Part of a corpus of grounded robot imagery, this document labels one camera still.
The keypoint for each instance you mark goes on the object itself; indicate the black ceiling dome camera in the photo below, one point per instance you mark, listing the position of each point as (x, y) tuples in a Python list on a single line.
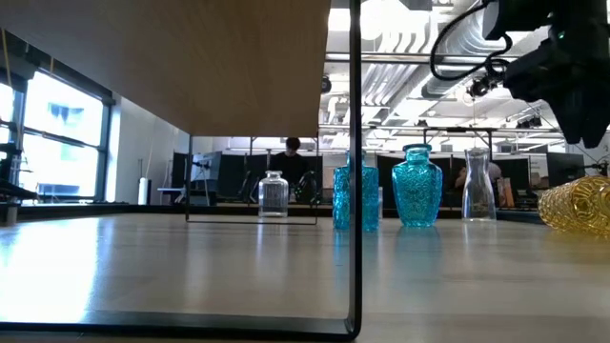
[(327, 85)]

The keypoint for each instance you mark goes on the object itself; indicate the clear ribbed glass jar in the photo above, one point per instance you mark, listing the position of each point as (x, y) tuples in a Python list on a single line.
[(273, 195)]

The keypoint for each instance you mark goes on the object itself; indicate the small clear glass vase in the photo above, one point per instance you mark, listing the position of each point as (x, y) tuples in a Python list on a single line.
[(380, 202)]

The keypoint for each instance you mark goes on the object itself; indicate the blue glass bottle vase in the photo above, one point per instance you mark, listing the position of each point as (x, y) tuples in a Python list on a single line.
[(340, 200)]

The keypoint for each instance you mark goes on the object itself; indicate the black computer monitor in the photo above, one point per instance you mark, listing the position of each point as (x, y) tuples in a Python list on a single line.
[(566, 169)]

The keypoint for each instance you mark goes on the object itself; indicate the grey angled monitor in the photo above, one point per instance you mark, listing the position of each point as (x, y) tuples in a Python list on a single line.
[(209, 167)]

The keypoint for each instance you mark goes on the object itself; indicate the black overhead beam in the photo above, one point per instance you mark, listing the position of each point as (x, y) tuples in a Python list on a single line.
[(391, 129)]

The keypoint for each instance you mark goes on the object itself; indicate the linear ceiling light bar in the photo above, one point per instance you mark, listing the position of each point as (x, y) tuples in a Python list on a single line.
[(405, 58)]

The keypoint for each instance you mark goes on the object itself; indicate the large window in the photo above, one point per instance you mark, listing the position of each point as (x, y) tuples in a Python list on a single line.
[(62, 143)]

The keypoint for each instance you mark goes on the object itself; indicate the person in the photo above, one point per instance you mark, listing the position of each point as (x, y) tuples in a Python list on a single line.
[(498, 170), (293, 164)]

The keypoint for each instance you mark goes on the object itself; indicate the silver ceiling air duct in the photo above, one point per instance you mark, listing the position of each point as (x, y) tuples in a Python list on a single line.
[(464, 43)]

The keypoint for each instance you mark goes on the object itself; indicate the blue urn-shaped glass vase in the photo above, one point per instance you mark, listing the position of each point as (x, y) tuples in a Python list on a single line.
[(417, 190)]

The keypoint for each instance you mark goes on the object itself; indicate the wide yellow glass vase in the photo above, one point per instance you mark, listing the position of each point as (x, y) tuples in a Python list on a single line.
[(576, 205)]

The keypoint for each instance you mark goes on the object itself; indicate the orange cardboard box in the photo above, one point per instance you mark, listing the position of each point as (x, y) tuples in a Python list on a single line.
[(505, 195)]

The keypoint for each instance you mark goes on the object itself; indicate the black ceiling spotlight cluster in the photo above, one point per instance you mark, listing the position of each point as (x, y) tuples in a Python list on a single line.
[(479, 88)]

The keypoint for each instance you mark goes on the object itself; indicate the tall clear glass carafe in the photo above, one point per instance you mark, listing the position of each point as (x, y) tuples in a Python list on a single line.
[(478, 190)]

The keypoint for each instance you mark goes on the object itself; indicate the black metal bracket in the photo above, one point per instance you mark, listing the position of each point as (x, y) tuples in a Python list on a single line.
[(14, 190)]

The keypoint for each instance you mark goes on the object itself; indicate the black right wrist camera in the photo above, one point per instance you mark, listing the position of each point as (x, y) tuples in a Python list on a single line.
[(517, 19)]

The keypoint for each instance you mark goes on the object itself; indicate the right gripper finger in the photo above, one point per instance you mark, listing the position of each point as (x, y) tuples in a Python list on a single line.
[(571, 119), (596, 124)]

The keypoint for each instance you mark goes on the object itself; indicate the white paper roll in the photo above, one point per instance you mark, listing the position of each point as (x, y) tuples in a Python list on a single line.
[(143, 190)]

